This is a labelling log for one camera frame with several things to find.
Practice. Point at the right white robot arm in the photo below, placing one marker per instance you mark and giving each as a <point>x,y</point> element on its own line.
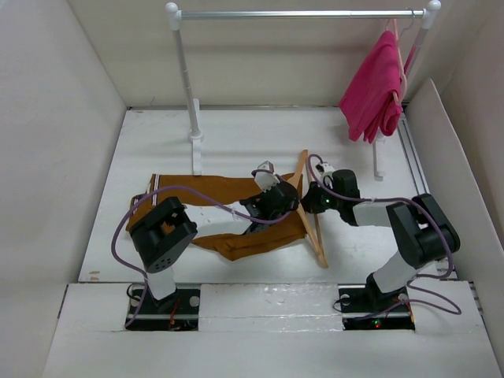
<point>421,229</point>

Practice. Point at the pink garment on hanger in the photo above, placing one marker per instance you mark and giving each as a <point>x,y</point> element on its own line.
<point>370,103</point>

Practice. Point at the wooden clothes hanger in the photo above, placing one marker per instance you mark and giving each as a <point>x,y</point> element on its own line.
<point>314,233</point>

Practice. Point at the pink clothes hanger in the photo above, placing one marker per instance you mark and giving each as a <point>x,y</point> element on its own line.
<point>401,59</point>

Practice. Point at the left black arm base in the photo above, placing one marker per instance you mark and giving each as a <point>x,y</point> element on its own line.
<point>179,313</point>

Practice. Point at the aluminium rail on right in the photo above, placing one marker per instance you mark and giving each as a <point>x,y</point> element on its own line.
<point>412,157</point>

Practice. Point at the silver and white clothes rack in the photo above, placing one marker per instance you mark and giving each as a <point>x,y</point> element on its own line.
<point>176,16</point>

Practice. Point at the brown trousers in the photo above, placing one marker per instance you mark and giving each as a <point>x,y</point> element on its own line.
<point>227,190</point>

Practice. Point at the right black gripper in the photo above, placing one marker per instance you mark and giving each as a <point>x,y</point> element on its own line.
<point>310,200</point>

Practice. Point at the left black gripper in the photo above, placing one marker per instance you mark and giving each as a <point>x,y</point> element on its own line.
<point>292,205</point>

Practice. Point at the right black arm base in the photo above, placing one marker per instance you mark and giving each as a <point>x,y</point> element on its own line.
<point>360,312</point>

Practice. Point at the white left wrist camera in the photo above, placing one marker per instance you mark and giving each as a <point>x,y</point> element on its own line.
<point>265,177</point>

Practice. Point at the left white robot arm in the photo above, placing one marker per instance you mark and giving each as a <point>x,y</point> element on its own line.
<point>162,235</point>

